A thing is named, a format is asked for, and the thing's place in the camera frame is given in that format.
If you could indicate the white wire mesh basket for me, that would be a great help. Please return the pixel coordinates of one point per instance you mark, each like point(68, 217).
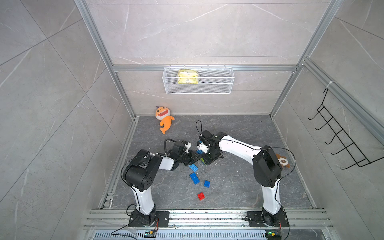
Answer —
point(202, 80)

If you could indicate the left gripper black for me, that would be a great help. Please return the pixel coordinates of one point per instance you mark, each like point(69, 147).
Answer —
point(193, 157)

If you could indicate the dark blue 2x4 lego brick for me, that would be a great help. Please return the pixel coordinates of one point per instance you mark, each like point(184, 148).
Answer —
point(194, 178)

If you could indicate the blue 2x2 lego brick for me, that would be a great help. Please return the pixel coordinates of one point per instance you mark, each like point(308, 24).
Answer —
point(206, 184)

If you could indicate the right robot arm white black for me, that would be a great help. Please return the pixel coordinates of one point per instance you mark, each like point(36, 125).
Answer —
point(266, 166)

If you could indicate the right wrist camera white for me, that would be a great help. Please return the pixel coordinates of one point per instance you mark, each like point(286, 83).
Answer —
point(202, 147)

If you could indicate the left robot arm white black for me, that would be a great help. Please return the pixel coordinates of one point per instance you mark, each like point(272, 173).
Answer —
point(140, 172)

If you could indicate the red 2x2 lego brick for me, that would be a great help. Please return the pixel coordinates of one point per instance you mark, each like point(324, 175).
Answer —
point(201, 196)

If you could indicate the black wire hook rack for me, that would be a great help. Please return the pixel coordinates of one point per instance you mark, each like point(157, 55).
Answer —
point(349, 146)

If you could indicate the orange shark plush toy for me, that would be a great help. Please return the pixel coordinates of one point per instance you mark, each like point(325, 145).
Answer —
point(163, 114)

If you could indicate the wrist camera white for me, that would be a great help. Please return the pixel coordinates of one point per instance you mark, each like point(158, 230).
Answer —
point(187, 146)
point(202, 147)

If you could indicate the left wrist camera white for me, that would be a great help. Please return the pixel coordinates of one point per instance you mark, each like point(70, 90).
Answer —
point(187, 146)

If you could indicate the light blue 2x4 lego brick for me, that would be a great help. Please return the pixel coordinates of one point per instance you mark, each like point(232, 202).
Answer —
point(193, 167)

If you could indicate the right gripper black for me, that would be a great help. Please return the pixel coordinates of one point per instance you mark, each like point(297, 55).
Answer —
point(209, 161)

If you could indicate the brown white plush toy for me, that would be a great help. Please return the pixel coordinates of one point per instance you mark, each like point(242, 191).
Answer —
point(283, 161)

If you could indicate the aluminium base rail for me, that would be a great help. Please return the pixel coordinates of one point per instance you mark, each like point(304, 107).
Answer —
point(209, 219)

